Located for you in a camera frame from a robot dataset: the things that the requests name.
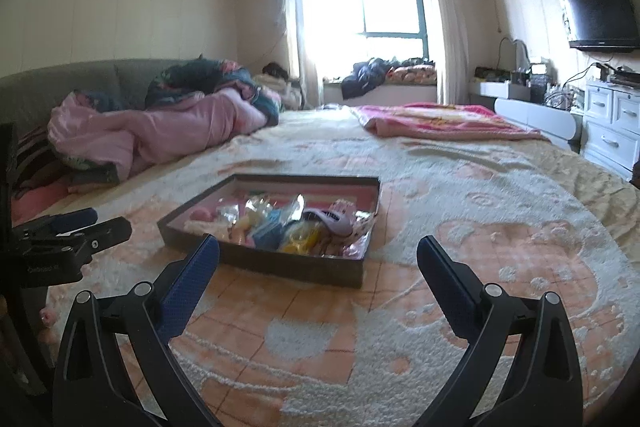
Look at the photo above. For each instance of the floral bedding pile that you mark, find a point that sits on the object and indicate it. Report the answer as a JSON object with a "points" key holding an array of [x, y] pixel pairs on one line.
{"points": [[412, 74]]}

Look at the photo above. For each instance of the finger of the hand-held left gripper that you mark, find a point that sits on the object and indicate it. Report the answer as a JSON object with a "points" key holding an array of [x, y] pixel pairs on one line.
{"points": [[75, 218], [107, 232]]}

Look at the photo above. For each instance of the black television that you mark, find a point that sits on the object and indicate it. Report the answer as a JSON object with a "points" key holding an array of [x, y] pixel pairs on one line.
{"points": [[600, 14]]}

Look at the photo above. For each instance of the blue printed card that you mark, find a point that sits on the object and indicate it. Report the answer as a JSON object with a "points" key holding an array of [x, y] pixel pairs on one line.
{"points": [[270, 232]]}

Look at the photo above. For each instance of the striped pillow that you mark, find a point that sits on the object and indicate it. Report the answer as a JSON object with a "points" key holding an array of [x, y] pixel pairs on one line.
{"points": [[35, 162]]}

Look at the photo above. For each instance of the cream peach plush blanket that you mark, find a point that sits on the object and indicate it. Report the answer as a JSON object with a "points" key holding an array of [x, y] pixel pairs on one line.
{"points": [[450, 207]]}

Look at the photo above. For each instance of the clear plastic bag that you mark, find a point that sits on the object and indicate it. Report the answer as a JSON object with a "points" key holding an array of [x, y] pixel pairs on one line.
{"points": [[260, 204]]}

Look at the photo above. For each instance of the polka dot hair clip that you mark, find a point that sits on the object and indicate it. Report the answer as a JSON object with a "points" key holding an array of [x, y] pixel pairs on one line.
{"points": [[362, 232]]}

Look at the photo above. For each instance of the white curtain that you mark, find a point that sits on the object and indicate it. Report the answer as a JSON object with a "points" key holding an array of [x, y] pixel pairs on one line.
{"points": [[300, 32], [445, 22]]}

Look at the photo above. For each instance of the pink red printed blanket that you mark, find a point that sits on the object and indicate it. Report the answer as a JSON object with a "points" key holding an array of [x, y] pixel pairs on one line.
{"points": [[440, 119]]}

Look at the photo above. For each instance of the dark cloth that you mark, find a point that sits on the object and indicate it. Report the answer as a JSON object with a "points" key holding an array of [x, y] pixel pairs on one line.
{"points": [[275, 71]]}

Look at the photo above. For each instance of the small pink hair accessory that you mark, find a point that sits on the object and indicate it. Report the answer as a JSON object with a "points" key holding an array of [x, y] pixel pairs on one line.
{"points": [[47, 318]]}

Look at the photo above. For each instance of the black set-top box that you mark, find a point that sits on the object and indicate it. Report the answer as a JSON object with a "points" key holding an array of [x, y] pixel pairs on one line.
{"points": [[625, 79]]}

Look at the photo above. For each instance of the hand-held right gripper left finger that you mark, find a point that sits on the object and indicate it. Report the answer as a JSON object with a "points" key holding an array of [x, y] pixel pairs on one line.
{"points": [[187, 287]]}

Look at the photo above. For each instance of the dark jacket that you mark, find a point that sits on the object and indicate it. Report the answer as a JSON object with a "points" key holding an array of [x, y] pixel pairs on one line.
{"points": [[365, 79]]}

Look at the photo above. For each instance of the white drawer dresser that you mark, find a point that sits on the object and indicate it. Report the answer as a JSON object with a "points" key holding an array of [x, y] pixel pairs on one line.
{"points": [[610, 132]]}

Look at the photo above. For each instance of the green quilted sofa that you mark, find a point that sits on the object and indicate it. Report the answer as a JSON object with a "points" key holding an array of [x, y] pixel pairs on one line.
{"points": [[60, 87]]}

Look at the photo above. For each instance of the dark floral quilt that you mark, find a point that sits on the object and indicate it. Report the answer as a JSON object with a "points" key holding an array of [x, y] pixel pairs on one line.
{"points": [[185, 77]]}

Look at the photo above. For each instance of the translucent claw hair clip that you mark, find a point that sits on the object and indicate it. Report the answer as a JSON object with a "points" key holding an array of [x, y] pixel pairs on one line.
{"points": [[242, 227]]}

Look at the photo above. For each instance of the white window seat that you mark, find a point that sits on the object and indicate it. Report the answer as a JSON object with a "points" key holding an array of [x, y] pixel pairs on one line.
{"points": [[410, 94]]}

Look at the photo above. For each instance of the white vanity mirror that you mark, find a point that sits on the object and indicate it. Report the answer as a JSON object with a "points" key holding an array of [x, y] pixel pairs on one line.
{"points": [[522, 52]]}

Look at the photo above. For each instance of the pile of small wrapped toys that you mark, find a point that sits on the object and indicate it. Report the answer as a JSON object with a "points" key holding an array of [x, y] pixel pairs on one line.
{"points": [[200, 214]]}

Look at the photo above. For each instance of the pink quilt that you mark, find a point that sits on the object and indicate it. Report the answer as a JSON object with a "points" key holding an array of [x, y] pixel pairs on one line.
{"points": [[190, 122]]}

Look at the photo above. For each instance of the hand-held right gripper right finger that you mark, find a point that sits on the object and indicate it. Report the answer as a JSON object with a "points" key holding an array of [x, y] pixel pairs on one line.
{"points": [[447, 287]]}

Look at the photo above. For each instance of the dark cardboard box tray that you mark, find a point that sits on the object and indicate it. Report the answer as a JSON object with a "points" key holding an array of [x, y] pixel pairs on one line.
{"points": [[300, 264]]}

